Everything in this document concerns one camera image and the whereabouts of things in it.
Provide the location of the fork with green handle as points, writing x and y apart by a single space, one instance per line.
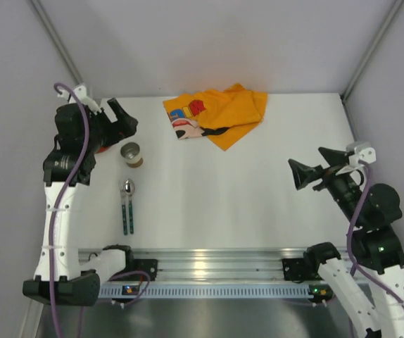
123 208

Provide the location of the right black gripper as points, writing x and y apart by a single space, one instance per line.
327 174

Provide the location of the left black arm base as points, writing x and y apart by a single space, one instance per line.
149 266

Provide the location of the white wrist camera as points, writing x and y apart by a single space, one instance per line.
360 152
83 94

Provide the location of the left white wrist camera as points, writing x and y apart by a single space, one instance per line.
83 94

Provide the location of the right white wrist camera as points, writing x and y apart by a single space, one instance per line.
360 152

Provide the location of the slotted grey cable duct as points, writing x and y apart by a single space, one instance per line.
215 291

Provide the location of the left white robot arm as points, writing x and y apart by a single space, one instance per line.
60 278

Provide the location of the steel cup with brown base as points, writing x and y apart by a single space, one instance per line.
131 153

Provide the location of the spoon with green handle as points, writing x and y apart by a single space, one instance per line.
130 190

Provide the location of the red round plate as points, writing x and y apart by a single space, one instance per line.
102 149

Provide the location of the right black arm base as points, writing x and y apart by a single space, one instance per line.
295 270

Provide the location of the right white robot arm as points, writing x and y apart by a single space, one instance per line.
371 291

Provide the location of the aluminium mounting rail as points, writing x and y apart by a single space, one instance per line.
219 265

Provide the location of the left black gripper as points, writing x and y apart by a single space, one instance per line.
108 124

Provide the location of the yellow cartoon print placemat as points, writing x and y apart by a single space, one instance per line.
222 116

